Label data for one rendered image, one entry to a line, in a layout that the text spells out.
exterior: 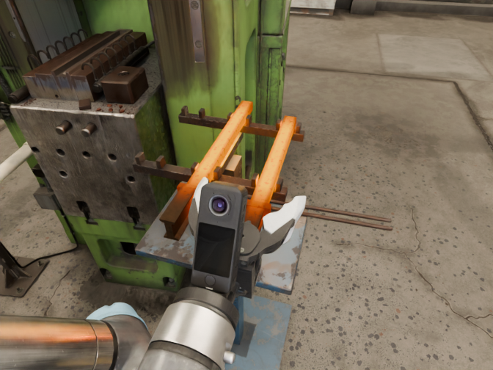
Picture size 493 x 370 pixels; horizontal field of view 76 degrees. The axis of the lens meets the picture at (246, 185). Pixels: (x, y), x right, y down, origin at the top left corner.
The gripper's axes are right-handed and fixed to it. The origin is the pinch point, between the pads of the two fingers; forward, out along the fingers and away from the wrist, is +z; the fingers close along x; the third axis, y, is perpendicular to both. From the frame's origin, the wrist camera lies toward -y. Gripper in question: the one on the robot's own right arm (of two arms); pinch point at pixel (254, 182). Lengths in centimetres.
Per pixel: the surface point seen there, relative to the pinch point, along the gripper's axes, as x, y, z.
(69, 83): -63, 7, 35
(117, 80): -49, 6, 38
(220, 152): -10.9, 6.8, 14.9
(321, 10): -35, 97, 572
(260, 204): 0.7, 6.2, 2.1
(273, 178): 1.0, 6.8, 10.0
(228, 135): -11.3, 6.8, 21.4
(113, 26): -79, 5, 81
